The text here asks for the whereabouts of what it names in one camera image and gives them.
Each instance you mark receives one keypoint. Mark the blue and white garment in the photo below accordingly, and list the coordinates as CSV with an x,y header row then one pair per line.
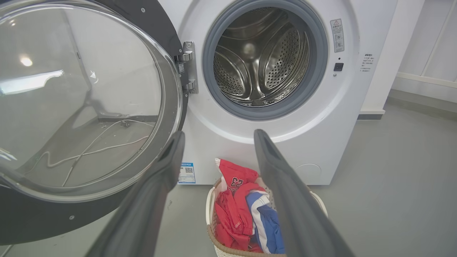
x,y
269,228

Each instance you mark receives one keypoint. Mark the small QR code sticker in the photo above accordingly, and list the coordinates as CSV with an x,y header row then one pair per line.
x,y
181,68

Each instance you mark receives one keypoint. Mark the metal door hinge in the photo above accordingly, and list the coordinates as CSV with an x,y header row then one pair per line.
x,y
190,64

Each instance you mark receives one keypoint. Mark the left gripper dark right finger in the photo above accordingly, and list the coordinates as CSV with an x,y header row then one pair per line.
x,y
292,200

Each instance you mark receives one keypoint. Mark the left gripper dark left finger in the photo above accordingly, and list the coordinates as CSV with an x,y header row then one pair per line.
x,y
146,214

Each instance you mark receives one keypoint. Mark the white woven-rim laundry basket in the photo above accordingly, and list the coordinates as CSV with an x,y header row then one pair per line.
x,y
210,214

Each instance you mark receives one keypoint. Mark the red number 23 jersey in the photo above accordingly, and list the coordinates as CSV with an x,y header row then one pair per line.
x,y
232,221

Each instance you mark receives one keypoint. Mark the small printed text sticker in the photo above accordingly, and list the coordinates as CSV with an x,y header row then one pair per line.
x,y
367,63

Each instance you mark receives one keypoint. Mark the black round glass door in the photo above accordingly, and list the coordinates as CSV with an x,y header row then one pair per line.
x,y
35,223

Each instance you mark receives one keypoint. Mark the steel perforated drum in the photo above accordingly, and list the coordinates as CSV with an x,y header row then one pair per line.
x,y
260,53

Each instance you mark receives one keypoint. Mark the black door lock socket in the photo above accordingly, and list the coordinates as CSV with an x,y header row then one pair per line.
x,y
338,66

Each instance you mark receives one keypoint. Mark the round white filter cover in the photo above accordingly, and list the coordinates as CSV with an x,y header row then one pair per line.
x,y
310,175

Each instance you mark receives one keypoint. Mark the white front-load washing machine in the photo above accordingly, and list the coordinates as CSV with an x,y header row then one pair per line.
x,y
321,142

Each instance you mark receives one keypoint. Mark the blue energy label sticker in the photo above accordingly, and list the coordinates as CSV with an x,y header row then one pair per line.
x,y
186,173

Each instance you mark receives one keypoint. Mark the red triangle warning sticker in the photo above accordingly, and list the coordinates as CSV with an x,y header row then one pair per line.
x,y
337,35

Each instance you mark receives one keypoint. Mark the white wall baseboard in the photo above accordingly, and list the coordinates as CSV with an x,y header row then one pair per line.
x,y
371,111

